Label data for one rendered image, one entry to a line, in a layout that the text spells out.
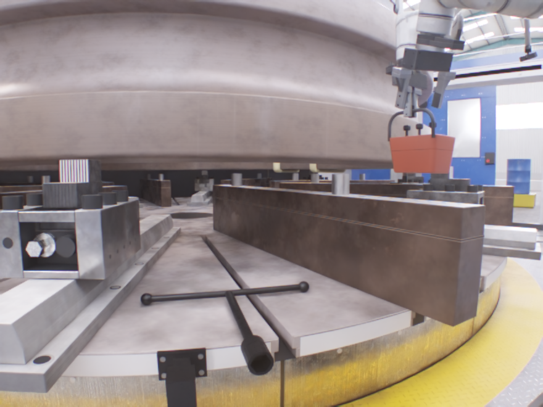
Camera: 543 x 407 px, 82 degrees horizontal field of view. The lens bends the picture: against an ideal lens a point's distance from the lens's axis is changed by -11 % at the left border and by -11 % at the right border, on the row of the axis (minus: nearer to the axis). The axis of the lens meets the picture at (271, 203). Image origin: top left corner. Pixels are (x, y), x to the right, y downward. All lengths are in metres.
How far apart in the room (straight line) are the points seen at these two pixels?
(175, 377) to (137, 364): 0.21
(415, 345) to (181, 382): 0.93
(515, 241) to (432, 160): 1.27
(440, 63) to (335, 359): 0.93
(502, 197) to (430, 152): 2.45
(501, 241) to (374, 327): 1.33
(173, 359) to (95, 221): 0.46
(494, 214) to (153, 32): 3.10
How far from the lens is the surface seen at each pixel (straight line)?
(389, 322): 1.27
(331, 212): 1.55
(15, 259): 1.27
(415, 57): 0.94
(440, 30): 0.96
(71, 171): 1.37
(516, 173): 9.99
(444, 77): 1.04
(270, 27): 1.82
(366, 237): 1.40
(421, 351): 1.52
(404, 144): 1.26
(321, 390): 1.24
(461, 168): 6.47
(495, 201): 3.59
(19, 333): 0.94
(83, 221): 1.14
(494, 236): 2.38
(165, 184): 5.07
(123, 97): 1.51
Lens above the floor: 0.78
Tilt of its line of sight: 5 degrees down
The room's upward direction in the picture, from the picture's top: straight up
